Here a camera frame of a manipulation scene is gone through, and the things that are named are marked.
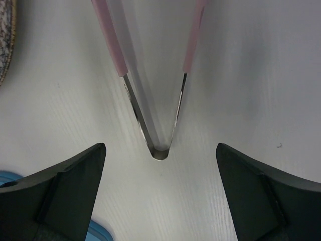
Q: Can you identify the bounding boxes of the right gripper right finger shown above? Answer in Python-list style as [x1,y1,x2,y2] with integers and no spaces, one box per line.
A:
[216,143,320,240]

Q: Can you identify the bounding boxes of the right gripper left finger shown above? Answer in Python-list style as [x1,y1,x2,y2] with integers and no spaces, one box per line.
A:
[1,143,106,240]

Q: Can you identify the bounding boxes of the blue lunch box lid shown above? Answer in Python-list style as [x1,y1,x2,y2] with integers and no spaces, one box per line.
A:
[1,171,114,241]

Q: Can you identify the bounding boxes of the pink handled metal tongs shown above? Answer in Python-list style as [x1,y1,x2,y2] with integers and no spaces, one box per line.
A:
[92,1,208,161]

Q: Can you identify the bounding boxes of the speckled round plate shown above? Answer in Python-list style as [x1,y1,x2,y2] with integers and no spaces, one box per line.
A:
[0,0,17,84]

